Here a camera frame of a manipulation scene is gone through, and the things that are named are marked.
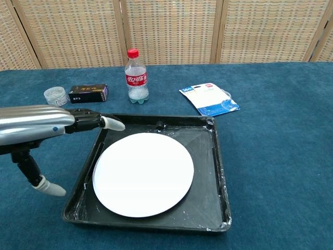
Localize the clear round plastic container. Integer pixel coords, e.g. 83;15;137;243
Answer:
43;87;70;107

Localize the black rectangular carton box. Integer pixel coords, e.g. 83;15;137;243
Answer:
68;83;109;104

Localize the blue white blister pack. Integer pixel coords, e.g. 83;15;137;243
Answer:
178;83;241;117

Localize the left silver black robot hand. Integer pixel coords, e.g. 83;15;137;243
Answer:
0;105;126;196

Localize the black square plastic tray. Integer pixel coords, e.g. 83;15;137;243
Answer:
61;113;232;232

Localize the clear cola bottle red cap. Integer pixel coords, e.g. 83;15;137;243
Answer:
124;48;149;105

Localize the woven bamboo screen panel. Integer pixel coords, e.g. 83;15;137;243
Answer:
215;0;330;65
11;0;125;69
0;0;42;71
119;0;224;66

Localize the blue carpet table cover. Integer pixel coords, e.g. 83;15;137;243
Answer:
0;61;333;250

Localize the white round plate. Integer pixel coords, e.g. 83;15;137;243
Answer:
92;132;195;218

